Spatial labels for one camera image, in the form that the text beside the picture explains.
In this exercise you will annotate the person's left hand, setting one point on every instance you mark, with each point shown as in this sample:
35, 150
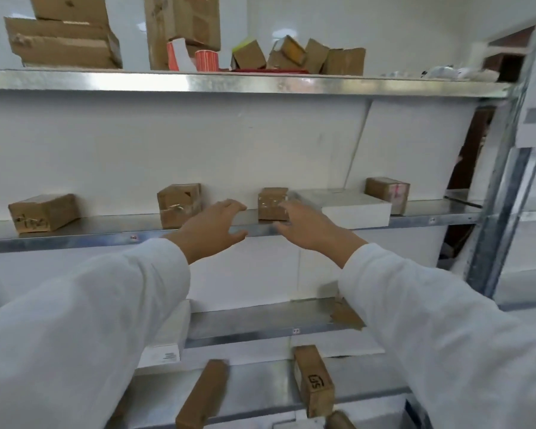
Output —
210, 232

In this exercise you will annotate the person's right hand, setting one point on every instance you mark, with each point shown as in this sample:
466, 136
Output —
321, 236

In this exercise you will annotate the tape-wrapped brown box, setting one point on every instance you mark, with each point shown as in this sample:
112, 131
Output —
178, 205
270, 198

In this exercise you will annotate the white cardboard box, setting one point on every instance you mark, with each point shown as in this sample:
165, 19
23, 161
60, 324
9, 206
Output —
169, 339
353, 209

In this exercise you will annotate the brown box with white label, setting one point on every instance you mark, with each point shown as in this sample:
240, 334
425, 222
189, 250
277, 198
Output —
346, 314

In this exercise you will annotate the brown box with black logo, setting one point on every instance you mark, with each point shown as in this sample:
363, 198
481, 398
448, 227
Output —
315, 381

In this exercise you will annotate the grey metal shelf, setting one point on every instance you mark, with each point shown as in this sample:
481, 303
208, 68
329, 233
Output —
250, 84
504, 209

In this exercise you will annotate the small brown box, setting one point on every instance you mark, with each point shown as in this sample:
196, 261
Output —
249, 55
316, 55
339, 420
71, 7
203, 395

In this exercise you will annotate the brown box with black handwriting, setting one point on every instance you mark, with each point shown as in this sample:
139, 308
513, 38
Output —
44, 214

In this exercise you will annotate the red and white striped carton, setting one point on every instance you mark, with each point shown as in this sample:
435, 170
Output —
205, 60

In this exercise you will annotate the small tape-wrapped box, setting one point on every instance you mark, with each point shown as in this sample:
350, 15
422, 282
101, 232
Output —
288, 51

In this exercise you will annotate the tall taped brown box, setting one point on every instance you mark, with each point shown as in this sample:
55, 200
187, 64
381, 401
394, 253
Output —
183, 22

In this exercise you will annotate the wide taped brown box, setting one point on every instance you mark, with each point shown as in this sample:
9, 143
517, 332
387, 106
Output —
62, 44

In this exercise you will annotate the person's left forearm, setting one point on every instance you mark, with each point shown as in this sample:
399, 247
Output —
85, 335

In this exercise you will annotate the person's right forearm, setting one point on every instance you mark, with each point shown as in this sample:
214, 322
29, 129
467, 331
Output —
451, 344

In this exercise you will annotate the red flat basket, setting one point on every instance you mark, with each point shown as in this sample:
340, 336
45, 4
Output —
272, 71

